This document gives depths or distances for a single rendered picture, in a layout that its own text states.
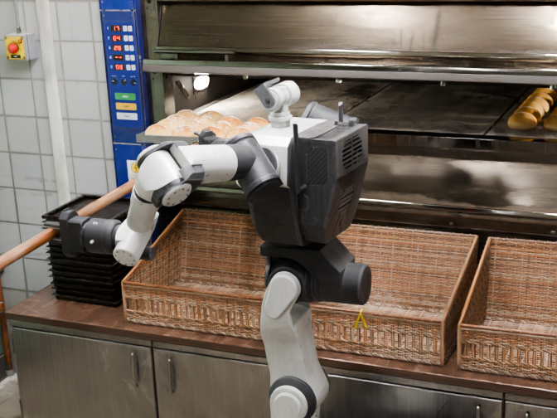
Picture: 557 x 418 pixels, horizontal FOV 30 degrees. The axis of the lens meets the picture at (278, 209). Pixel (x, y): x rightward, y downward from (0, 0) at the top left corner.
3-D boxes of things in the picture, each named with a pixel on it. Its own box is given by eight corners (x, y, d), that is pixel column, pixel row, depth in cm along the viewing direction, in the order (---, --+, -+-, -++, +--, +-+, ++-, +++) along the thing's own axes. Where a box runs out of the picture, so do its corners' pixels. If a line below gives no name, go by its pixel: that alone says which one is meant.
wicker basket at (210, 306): (186, 274, 406) (181, 206, 398) (322, 289, 384) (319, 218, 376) (121, 323, 363) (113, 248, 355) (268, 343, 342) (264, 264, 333)
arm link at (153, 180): (139, 239, 246) (153, 192, 231) (118, 206, 249) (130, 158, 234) (177, 224, 251) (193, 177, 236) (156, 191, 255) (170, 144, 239)
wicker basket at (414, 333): (328, 291, 383) (326, 220, 374) (480, 308, 361) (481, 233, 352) (276, 345, 340) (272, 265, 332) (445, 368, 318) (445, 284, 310)
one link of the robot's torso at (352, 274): (373, 296, 289) (372, 235, 284) (359, 313, 278) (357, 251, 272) (280, 286, 299) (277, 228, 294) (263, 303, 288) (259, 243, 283)
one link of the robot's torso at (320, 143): (380, 226, 291) (378, 100, 280) (326, 266, 263) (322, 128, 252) (287, 215, 305) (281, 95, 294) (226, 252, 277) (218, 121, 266)
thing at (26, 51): (16, 57, 410) (14, 31, 407) (38, 58, 406) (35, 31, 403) (5, 60, 403) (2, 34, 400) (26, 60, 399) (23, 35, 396)
